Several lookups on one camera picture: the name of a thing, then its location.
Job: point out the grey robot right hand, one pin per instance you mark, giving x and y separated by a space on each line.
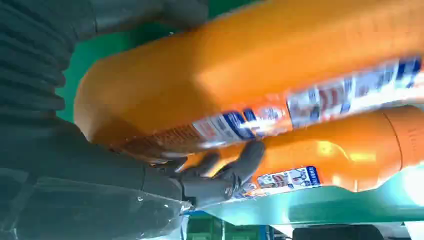
82 185

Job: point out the green plastic crate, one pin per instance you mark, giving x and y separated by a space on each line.
242 232
202 228

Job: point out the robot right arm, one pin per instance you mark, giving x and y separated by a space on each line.
30 59

